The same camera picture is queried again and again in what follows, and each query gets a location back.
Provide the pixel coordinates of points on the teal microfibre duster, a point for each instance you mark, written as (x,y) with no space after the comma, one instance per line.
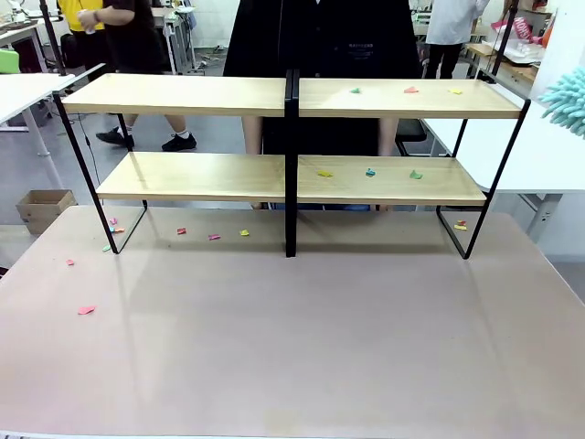
(569,100)

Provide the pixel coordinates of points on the person right forearm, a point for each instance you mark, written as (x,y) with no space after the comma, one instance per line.
(252,135)

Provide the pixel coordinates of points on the person left forearm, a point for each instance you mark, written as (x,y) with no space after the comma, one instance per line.
(387,135)

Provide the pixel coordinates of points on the green blue paper scrap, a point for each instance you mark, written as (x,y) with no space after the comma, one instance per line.
(370,172)

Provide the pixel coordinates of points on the black office chair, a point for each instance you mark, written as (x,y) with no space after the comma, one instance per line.
(411,130)

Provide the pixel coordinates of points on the person in black clothing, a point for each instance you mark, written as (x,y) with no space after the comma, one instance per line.
(320,46)

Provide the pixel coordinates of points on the large red paper scrap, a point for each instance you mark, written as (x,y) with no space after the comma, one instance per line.
(86,310)

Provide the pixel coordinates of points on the person in black shorts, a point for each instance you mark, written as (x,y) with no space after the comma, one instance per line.
(132,41)

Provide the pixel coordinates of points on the white side table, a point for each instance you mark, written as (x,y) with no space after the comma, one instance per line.
(525,155)
(23,91)

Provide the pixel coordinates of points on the brown cardboard box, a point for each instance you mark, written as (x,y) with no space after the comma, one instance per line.
(43,210)

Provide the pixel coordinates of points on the person in white shirt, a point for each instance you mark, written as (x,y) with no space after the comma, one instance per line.
(452,23)

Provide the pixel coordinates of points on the wooden background table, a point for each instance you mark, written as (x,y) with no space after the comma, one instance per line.
(507,64)

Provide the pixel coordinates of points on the black stand pole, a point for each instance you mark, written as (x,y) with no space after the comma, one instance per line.
(503,41)
(52,41)

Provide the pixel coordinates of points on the pink printed bag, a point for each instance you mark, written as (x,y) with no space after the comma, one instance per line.
(522,27)

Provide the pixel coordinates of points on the person in yellow jacket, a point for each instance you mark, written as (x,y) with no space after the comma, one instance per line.
(73,16)

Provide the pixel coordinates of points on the green chair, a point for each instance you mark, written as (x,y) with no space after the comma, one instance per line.
(8,61)

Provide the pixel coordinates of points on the wooden two-tier shelf black frame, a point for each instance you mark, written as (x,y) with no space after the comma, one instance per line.
(151,98)
(411,105)

